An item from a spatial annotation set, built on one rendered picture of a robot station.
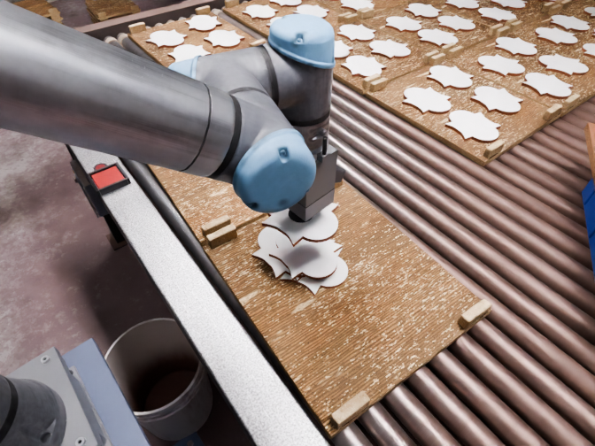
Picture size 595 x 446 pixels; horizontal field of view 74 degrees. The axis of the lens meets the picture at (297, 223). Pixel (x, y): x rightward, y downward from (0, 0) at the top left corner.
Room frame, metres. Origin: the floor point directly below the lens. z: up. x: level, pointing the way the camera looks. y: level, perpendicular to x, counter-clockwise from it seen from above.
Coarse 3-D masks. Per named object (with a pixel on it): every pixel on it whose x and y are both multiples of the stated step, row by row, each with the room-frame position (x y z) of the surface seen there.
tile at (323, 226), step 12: (336, 204) 0.48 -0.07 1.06; (276, 216) 0.45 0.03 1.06; (288, 216) 0.45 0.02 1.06; (324, 216) 0.45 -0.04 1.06; (276, 228) 0.43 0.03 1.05; (288, 228) 0.43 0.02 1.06; (300, 228) 0.43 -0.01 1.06; (312, 228) 0.43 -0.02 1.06; (324, 228) 0.43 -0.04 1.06; (336, 228) 0.43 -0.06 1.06; (300, 240) 0.41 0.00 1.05; (312, 240) 0.40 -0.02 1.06; (324, 240) 0.41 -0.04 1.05
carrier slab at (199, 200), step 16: (160, 176) 0.70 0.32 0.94; (176, 176) 0.70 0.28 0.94; (192, 176) 0.70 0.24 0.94; (176, 192) 0.64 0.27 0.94; (192, 192) 0.64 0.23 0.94; (208, 192) 0.64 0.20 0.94; (224, 192) 0.64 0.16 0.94; (176, 208) 0.60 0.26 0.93; (192, 208) 0.59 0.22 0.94; (208, 208) 0.59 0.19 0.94; (224, 208) 0.59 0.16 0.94; (240, 208) 0.59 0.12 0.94; (192, 224) 0.55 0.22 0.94; (240, 224) 0.55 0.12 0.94
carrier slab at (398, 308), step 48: (336, 192) 0.64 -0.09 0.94; (240, 240) 0.50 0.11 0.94; (336, 240) 0.50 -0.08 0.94; (384, 240) 0.50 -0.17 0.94; (240, 288) 0.39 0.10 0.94; (288, 288) 0.39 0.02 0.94; (336, 288) 0.39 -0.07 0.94; (384, 288) 0.39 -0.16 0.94; (432, 288) 0.39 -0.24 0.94; (288, 336) 0.30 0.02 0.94; (336, 336) 0.30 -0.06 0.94; (384, 336) 0.30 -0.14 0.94; (432, 336) 0.30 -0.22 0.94; (336, 384) 0.22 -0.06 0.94; (384, 384) 0.22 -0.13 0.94; (336, 432) 0.16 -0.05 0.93
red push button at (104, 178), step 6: (114, 168) 0.73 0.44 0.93; (96, 174) 0.71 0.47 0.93; (102, 174) 0.71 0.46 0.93; (108, 174) 0.71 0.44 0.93; (114, 174) 0.71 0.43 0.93; (120, 174) 0.71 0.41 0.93; (96, 180) 0.69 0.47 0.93; (102, 180) 0.69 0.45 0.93; (108, 180) 0.69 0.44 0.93; (114, 180) 0.69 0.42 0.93; (102, 186) 0.67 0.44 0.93
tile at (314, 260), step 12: (276, 240) 0.48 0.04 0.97; (288, 240) 0.48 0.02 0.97; (276, 252) 0.45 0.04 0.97; (288, 252) 0.45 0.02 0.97; (300, 252) 0.45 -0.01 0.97; (312, 252) 0.45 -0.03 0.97; (324, 252) 0.45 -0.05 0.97; (288, 264) 0.42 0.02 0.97; (300, 264) 0.42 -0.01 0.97; (312, 264) 0.42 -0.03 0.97; (324, 264) 0.42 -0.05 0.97; (336, 264) 0.42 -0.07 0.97; (312, 276) 0.39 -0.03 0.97; (324, 276) 0.39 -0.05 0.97
